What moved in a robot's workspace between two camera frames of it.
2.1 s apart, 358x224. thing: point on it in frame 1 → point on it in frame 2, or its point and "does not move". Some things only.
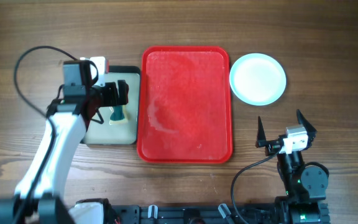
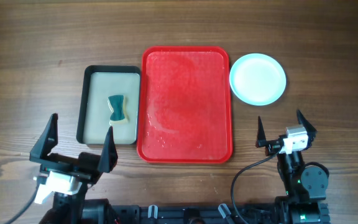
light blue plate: [257, 79] does not move
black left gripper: [117, 94] → [68, 160]
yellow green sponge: [119, 116] does not move
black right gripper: [276, 146] does not move
